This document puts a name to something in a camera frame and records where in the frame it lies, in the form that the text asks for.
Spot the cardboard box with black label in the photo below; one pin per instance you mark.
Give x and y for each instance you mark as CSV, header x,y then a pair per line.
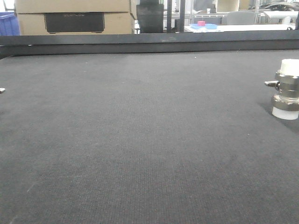
x,y
75,17

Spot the pink cube on tray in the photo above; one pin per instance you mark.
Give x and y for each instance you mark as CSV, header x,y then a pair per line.
x,y
201,23

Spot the blue plastic crate far left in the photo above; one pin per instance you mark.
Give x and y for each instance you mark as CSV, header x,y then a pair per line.
x,y
9,25

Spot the dark conveyor belt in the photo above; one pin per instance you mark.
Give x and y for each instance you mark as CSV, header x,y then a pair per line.
x,y
185,138

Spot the brass valve with white caps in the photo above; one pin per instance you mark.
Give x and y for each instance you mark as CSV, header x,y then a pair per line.
x,y
285,104

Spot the dark conveyor side rail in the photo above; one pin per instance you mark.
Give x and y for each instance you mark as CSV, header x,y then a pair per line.
x,y
31,45

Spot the black bin in background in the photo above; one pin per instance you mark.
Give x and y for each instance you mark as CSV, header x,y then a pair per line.
x,y
150,14

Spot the white background table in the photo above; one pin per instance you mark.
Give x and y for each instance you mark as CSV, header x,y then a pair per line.
x,y
230,28

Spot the blue tray on white table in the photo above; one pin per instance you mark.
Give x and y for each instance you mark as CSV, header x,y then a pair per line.
x,y
206,26

